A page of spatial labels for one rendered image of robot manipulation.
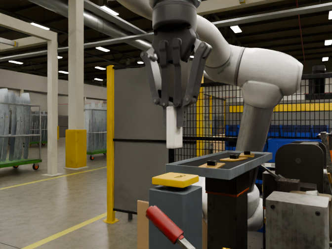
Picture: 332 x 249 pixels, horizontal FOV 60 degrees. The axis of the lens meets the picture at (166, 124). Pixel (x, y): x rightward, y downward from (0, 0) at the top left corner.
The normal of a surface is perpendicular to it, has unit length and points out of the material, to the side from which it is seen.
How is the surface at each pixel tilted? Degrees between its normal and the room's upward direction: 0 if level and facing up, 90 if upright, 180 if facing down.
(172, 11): 90
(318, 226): 90
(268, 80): 118
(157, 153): 90
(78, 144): 90
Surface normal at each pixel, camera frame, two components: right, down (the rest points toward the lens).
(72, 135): -0.46, 0.00
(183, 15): 0.35, 0.00
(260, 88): -0.41, 0.50
